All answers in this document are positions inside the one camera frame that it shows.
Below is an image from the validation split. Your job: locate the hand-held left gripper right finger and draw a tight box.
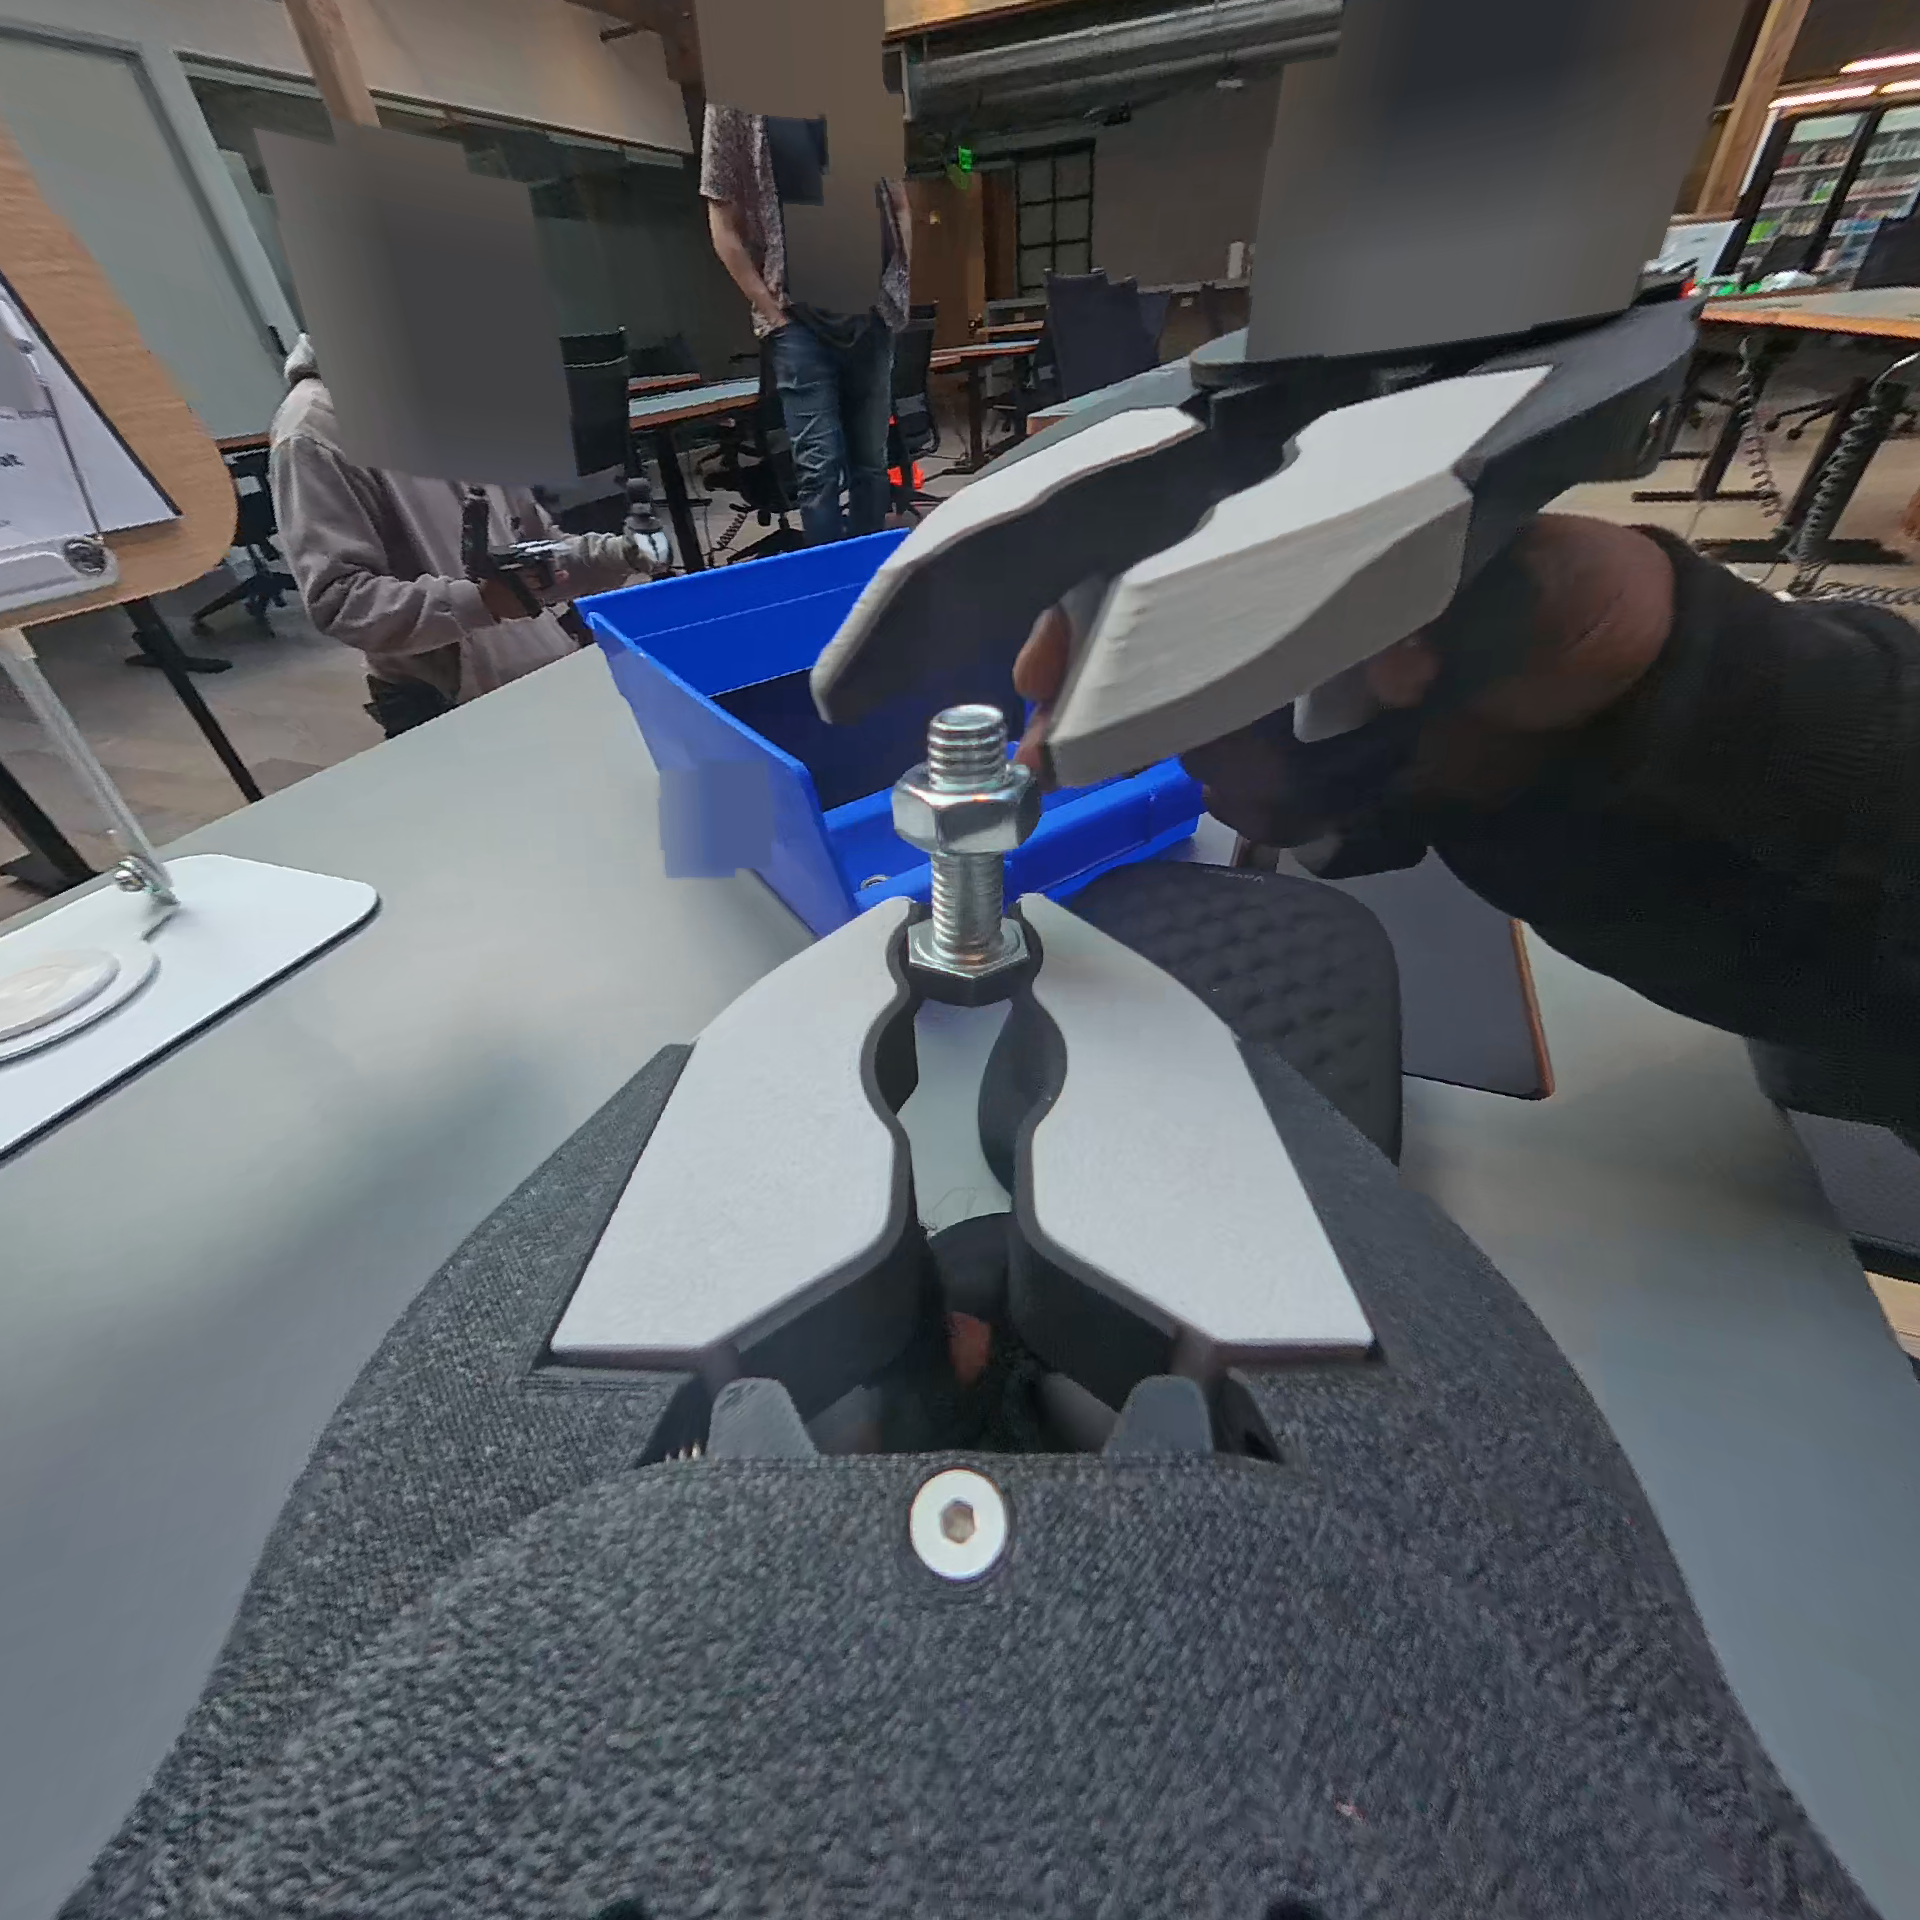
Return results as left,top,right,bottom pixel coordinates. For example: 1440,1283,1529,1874
1013,893,1379,1448

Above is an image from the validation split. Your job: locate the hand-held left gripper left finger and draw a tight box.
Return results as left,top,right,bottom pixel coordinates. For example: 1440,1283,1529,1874
547,896,929,1448

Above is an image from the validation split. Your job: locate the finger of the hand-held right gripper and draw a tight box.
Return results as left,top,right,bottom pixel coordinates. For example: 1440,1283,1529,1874
809,405,1220,728
1045,364,1554,788

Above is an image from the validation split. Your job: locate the blue bin with black divider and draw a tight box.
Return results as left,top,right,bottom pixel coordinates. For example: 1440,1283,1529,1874
574,528,1202,935

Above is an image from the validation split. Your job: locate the steel hex bolt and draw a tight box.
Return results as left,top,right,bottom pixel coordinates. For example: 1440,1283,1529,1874
900,704,1045,1007

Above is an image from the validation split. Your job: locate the person's right hand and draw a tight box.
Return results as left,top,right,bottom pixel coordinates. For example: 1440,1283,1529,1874
1016,514,1677,886

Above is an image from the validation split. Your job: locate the black mesh office chair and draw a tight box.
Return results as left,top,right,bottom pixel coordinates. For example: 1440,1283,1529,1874
1042,269,1172,407

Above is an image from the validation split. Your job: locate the wooden top desk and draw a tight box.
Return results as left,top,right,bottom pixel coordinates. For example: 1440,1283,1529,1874
1650,286,1920,602

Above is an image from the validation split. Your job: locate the glass door drinks fridge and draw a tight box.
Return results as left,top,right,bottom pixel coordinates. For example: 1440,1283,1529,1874
1740,104,1920,278

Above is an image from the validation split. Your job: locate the black desk panel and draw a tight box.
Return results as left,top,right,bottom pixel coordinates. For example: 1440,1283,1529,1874
1318,862,1554,1100

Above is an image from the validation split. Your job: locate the printed instruction sheet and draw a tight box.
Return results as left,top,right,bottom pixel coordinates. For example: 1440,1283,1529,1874
0,276,178,588

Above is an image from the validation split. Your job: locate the black coiled cable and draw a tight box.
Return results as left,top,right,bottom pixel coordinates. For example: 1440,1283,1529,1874
1792,358,1920,602

